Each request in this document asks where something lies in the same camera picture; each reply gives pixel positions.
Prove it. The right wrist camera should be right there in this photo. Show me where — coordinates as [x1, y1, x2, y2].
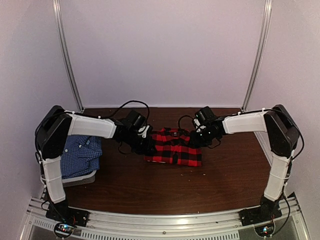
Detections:
[194, 106, 218, 125]

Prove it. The front aluminium frame rail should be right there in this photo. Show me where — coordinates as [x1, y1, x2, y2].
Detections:
[21, 196, 311, 240]

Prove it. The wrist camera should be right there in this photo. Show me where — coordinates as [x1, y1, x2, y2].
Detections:
[194, 106, 218, 125]
[122, 110, 146, 132]

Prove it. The right aluminium corner post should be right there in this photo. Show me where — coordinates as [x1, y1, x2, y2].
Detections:
[241, 0, 273, 112]

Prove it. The white plastic laundry basket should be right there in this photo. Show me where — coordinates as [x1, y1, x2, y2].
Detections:
[62, 170, 97, 188]

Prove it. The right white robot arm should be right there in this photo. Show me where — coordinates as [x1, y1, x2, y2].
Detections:
[190, 104, 302, 202]

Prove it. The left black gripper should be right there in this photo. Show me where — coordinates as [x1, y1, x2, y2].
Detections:
[125, 129, 158, 155]

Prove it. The circuit board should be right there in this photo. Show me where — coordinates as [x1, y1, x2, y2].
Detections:
[53, 222, 75, 238]
[254, 223, 275, 238]

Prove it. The right circuit board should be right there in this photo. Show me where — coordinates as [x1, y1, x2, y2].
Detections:
[254, 223, 275, 238]

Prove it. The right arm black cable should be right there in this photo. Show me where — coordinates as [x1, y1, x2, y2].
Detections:
[178, 114, 222, 150]

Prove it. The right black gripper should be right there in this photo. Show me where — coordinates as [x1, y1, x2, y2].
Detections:
[189, 127, 218, 147]

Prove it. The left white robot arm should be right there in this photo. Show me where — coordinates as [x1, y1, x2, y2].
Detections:
[34, 105, 156, 222]

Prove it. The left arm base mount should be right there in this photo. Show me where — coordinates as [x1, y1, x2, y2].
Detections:
[45, 198, 89, 227]

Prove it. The blue checkered shirt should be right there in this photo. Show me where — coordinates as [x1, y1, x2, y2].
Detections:
[60, 135, 103, 179]

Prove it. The red black plaid shirt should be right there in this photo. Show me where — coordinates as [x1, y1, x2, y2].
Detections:
[144, 127, 202, 167]

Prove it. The aluminium corner post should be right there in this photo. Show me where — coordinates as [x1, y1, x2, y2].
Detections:
[52, 0, 84, 112]
[241, 0, 273, 112]

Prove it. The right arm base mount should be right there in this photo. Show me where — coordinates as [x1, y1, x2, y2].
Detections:
[238, 196, 282, 226]

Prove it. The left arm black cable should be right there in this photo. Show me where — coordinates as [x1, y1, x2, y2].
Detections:
[109, 100, 151, 123]

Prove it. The left aluminium corner post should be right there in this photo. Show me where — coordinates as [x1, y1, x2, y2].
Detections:
[52, 0, 84, 112]

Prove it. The left circuit board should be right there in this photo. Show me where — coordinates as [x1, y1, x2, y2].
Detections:
[53, 222, 75, 238]

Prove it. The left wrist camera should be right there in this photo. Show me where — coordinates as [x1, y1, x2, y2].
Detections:
[122, 110, 146, 132]

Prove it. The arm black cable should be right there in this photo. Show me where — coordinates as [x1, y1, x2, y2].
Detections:
[109, 100, 151, 123]
[178, 114, 222, 150]

